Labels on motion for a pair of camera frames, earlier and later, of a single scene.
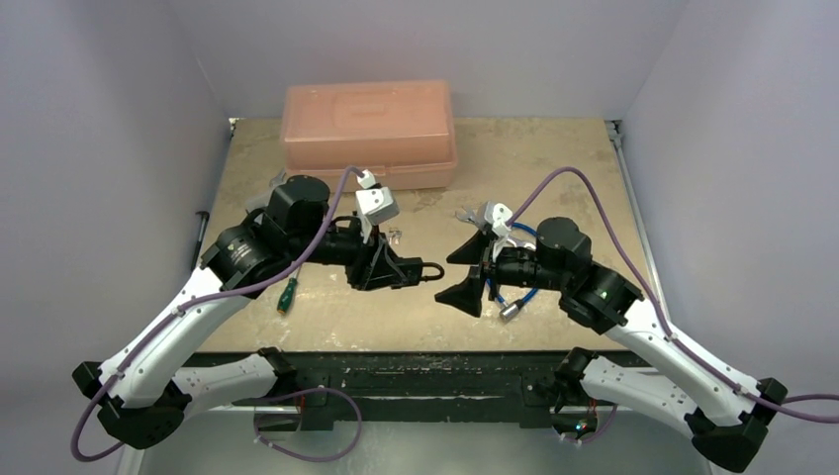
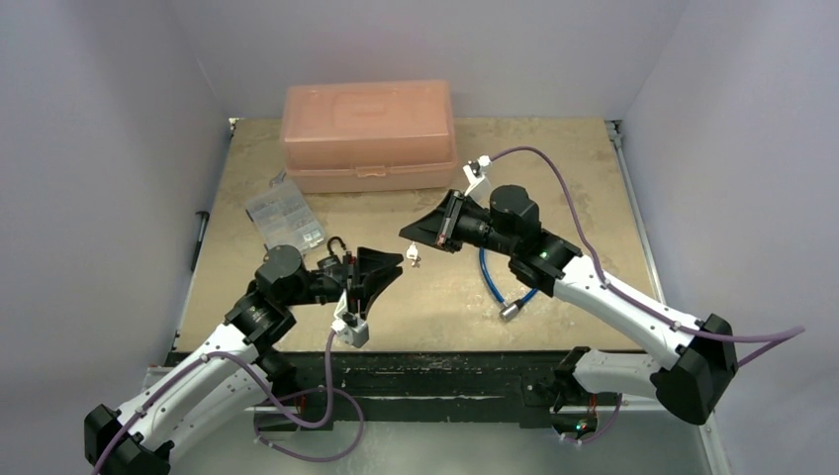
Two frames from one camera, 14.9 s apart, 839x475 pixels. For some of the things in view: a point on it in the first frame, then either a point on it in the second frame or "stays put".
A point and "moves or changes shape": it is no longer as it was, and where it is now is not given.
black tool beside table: (206, 216) stays put
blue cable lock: (511, 309) stays put
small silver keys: (394, 235) → (412, 253)
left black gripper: (368, 265) → (366, 279)
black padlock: (407, 271) moves or changes shape
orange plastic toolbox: (401, 131) stays put
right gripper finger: (466, 294) → (435, 227)
